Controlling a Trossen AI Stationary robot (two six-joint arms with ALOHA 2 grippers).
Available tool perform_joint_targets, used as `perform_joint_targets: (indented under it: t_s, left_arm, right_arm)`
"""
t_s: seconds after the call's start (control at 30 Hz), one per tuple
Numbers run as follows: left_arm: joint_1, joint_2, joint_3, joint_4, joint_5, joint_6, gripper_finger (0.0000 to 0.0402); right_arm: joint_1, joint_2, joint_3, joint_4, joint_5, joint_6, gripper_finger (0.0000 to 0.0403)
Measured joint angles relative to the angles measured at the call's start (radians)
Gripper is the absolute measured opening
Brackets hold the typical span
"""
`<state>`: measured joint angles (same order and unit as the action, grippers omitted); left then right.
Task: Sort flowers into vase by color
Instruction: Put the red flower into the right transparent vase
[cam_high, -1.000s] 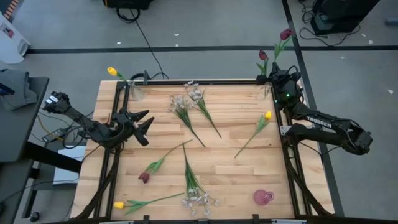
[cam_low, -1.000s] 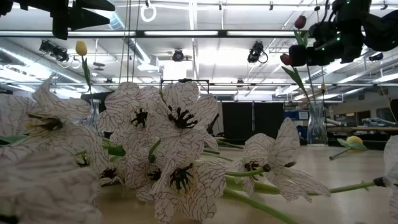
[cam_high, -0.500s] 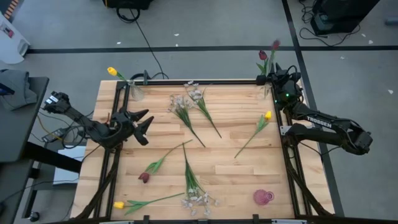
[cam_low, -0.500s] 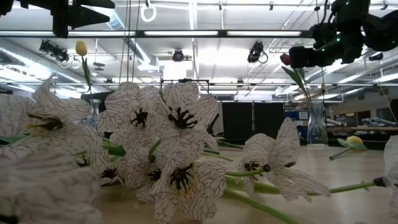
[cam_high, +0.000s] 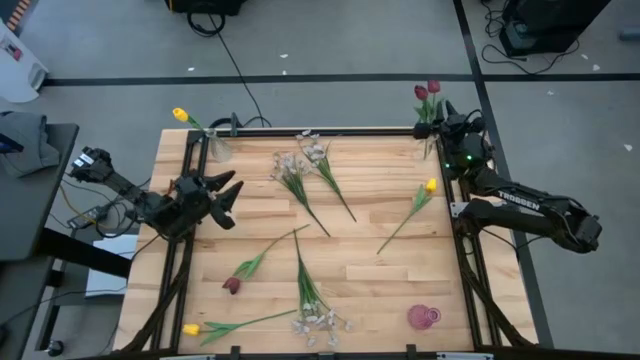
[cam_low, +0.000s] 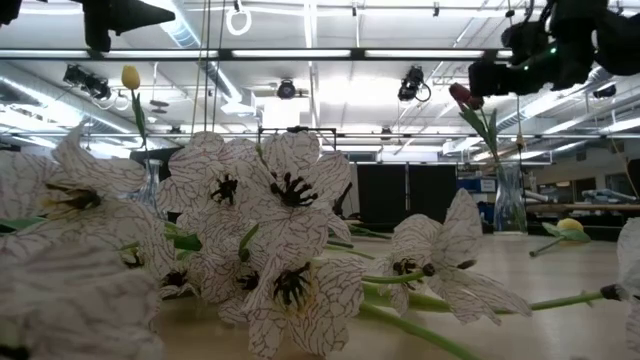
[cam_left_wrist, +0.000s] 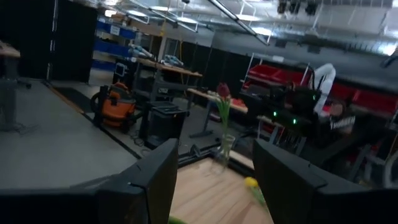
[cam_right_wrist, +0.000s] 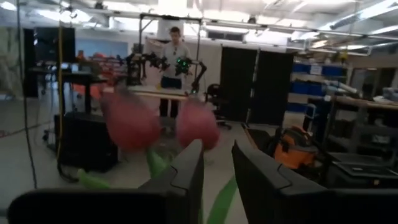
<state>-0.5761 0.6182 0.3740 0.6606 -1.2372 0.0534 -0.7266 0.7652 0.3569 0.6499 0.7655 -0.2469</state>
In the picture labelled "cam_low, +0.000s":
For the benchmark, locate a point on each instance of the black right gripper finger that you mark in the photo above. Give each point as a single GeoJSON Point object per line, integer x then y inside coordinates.
{"type": "Point", "coordinates": [500, 80]}

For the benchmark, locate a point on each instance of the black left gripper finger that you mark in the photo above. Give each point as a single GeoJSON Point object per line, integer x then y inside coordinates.
{"type": "Point", "coordinates": [137, 17]}

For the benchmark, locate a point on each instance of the red artificial tulip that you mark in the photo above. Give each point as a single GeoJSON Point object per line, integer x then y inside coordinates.
{"type": "Point", "coordinates": [462, 94]}

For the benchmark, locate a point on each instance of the yellow artificial tulip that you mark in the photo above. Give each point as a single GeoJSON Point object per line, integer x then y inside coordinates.
{"type": "Point", "coordinates": [130, 77]}
{"type": "Point", "coordinates": [570, 225]}

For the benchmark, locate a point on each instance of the white artificial flower bunch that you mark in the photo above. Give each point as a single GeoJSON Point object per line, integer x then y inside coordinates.
{"type": "Point", "coordinates": [295, 235]}

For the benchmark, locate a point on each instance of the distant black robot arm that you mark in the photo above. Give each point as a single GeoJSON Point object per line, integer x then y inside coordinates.
{"type": "Point", "coordinates": [342, 200]}

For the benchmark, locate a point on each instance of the slim clear glass vase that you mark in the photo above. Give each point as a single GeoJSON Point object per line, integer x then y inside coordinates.
{"type": "Point", "coordinates": [510, 210]}

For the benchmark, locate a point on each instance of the flared clear glass vase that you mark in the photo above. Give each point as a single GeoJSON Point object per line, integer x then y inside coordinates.
{"type": "Point", "coordinates": [152, 180]}

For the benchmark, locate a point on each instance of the small black ceiling device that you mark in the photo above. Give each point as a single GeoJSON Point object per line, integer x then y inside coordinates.
{"type": "Point", "coordinates": [605, 91]}

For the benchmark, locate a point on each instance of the elongated black ceiling device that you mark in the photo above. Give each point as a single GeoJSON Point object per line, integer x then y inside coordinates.
{"type": "Point", "coordinates": [90, 84]}

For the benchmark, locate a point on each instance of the blue storage bins shelf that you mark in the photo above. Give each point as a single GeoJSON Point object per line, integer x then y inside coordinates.
{"type": "Point", "coordinates": [470, 186]}

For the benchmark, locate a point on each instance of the black overhead light bar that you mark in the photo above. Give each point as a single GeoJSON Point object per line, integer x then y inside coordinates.
{"type": "Point", "coordinates": [357, 54]}

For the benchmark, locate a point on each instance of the wooden workbench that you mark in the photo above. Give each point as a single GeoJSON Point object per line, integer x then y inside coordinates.
{"type": "Point", "coordinates": [575, 206]}

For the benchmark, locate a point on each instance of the pale blue machine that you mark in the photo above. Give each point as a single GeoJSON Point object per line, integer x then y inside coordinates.
{"type": "Point", "coordinates": [607, 195]}

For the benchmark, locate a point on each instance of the thin black ceiling rail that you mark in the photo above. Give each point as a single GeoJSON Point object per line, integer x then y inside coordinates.
{"type": "Point", "coordinates": [450, 135]}

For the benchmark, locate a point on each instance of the round black overhead camera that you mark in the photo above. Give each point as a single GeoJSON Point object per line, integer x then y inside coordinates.
{"type": "Point", "coordinates": [286, 90]}

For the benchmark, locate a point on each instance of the black aluminium table frame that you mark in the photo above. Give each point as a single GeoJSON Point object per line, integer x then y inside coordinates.
{"type": "Point", "coordinates": [610, 233]}

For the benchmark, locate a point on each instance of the distant black station frame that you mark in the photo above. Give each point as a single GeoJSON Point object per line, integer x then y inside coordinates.
{"type": "Point", "coordinates": [297, 129]}

